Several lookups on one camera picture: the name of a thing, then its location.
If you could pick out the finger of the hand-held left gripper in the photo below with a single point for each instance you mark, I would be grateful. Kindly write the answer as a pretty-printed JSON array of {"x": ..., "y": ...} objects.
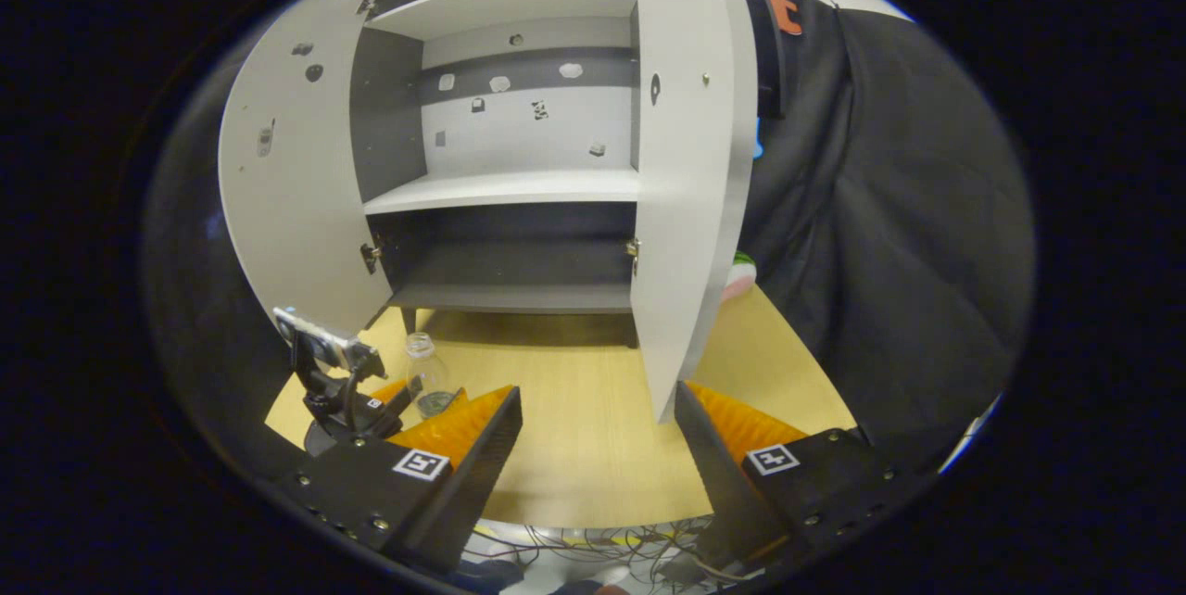
[
  {"x": 394, "y": 414},
  {"x": 457, "y": 398}
]

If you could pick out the white cabinet door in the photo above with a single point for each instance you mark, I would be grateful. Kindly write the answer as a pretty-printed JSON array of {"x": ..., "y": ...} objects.
[
  {"x": 296, "y": 187},
  {"x": 686, "y": 187}
]

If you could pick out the watermelon slice plush toy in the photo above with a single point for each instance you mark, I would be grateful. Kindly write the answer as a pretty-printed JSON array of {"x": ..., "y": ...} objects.
[{"x": 741, "y": 278}]

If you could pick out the white cabinet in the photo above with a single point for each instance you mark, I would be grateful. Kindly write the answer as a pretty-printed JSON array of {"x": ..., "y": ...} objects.
[{"x": 519, "y": 141}]

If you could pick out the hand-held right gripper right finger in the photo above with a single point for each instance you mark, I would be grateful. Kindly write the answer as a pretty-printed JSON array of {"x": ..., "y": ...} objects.
[{"x": 713, "y": 474}]

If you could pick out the black backdrop cloth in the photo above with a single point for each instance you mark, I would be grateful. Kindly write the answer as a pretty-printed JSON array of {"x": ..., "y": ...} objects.
[{"x": 880, "y": 206}]

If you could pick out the clear plastic bottle green label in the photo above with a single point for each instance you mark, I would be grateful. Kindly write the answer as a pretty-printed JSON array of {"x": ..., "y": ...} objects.
[{"x": 424, "y": 373}]

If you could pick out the white cabinet shelf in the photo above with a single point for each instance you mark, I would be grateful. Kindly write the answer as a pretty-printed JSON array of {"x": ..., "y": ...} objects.
[
  {"x": 500, "y": 190},
  {"x": 519, "y": 2}
]

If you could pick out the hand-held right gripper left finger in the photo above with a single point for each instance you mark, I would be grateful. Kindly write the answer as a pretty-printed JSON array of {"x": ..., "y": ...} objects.
[{"x": 473, "y": 484}]

